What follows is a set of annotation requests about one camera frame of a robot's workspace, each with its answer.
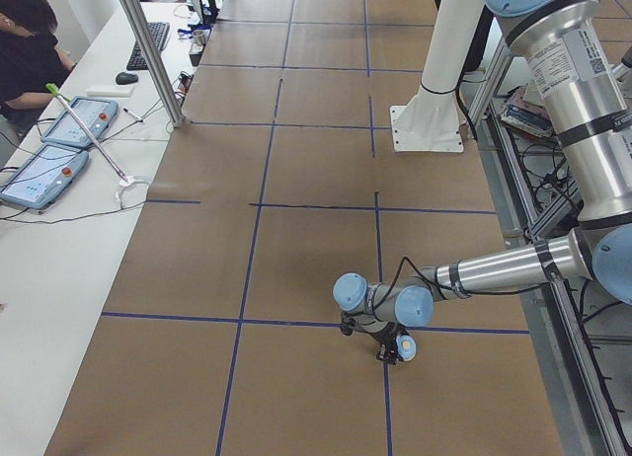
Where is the stack of magazines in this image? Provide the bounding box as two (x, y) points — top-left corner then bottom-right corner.
(500, 86), (555, 138)

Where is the black keyboard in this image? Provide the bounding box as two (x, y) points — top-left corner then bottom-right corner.
(125, 21), (171, 72)

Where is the black marker pen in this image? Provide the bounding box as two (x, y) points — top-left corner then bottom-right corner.
(122, 108), (144, 123)

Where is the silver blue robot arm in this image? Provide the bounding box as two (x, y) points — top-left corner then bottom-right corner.
(333, 0), (631, 363)

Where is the aluminium frame post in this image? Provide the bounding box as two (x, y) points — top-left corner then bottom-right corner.
(119, 0), (185, 128)

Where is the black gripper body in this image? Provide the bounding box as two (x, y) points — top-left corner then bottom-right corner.
(340, 315), (410, 357)

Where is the long metal rod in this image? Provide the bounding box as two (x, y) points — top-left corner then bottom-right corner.
(46, 83), (135, 188)

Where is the teach pendant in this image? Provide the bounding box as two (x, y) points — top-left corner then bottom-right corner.
(1, 143), (89, 210)
(39, 95), (120, 150)

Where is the person in black shirt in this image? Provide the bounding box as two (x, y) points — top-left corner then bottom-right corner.
(1, 0), (76, 134)

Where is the black computer mouse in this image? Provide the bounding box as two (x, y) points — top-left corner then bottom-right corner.
(115, 72), (138, 86)

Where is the metal cup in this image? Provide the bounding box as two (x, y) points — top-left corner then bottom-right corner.
(190, 30), (206, 54)

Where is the white pillar with base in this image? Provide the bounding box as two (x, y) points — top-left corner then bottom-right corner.
(390, 0), (491, 153)

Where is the lower teach pendant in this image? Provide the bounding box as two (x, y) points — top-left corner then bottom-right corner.
(1, 143), (89, 210)

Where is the upper teach pendant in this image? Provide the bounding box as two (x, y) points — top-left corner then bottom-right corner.
(39, 95), (120, 150)

